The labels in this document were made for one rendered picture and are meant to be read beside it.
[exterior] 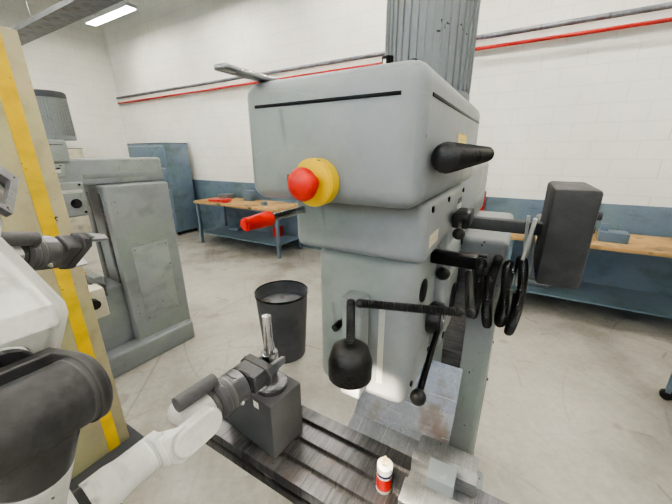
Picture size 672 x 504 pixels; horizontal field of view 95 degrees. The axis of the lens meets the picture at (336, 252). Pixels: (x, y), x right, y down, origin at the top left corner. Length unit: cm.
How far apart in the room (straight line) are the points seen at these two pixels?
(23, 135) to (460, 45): 181
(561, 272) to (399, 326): 39
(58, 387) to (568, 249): 86
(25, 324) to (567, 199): 91
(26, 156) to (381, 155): 181
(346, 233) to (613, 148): 447
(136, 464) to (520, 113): 471
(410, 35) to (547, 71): 411
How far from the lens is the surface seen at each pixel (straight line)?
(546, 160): 477
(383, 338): 60
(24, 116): 204
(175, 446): 77
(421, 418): 119
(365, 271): 56
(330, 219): 53
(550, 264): 80
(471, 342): 110
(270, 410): 95
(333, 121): 40
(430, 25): 79
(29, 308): 58
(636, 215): 496
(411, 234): 47
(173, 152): 780
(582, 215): 78
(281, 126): 45
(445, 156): 38
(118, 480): 78
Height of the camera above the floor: 180
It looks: 18 degrees down
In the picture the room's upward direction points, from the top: straight up
